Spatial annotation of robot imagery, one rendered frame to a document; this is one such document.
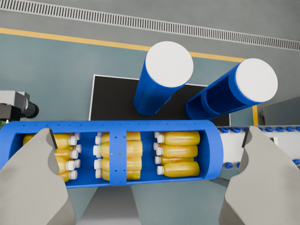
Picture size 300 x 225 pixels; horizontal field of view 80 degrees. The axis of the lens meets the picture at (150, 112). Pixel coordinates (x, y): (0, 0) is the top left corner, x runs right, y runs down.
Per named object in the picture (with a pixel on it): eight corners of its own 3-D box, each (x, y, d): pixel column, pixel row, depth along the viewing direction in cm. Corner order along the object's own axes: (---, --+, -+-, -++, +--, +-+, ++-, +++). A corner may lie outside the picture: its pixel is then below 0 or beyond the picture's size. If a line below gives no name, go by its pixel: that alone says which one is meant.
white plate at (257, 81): (248, 49, 112) (247, 50, 113) (228, 83, 105) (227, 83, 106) (284, 75, 112) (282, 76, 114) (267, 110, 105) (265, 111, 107)
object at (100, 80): (223, 134, 210) (231, 132, 196) (90, 126, 188) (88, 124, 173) (222, 91, 221) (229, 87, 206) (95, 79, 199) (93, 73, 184)
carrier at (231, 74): (193, 92, 198) (179, 112, 191) (247, 49, 113) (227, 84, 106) (214, 107, 198) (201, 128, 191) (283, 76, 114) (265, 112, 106)
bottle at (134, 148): (143, 157, 74) (96, 159, 71) (141, 156, 81) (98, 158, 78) (142, 139, 75) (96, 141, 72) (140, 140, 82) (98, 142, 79)
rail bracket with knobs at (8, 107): (21, 125, 96) (9, 122, 86) (6, 125, 94) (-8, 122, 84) (22, 107, 97) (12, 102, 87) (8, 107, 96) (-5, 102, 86)
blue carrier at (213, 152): (200, 179, 97) (230, 179, 71) (22, 190, 83) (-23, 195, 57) (193, 128, 107) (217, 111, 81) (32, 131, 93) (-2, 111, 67)
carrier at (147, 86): (136, 118, 182) (163, 113, 188) (151, 92, 97) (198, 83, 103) (131, 91, 187) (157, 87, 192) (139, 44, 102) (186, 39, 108)
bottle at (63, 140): (20, 149, 72) (69, 147, 75) (22, 131, 74) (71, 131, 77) (28, 150, 79) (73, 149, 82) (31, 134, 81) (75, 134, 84)
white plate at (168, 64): (152, 90, 96) (151, 91, 98) (198, 82, 102) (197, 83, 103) (140, 43, 101) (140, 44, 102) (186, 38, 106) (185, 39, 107)
